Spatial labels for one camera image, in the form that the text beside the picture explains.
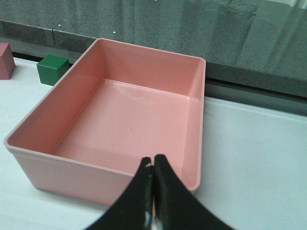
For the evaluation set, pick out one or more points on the dark stone counter ledge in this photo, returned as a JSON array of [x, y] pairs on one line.
[[259, 43]]

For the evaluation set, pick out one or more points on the pink plastic bin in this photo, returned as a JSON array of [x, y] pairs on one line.
[[117, 104]]

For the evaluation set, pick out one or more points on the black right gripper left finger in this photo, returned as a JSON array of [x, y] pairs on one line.
[[133, 210]]

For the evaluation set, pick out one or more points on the right green cube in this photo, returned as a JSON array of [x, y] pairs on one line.
[[52, 68]]

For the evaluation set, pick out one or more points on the pink cube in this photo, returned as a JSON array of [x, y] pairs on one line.
[[7, 64]]

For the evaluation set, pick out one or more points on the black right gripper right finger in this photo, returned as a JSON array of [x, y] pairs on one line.
[[175, 206]]

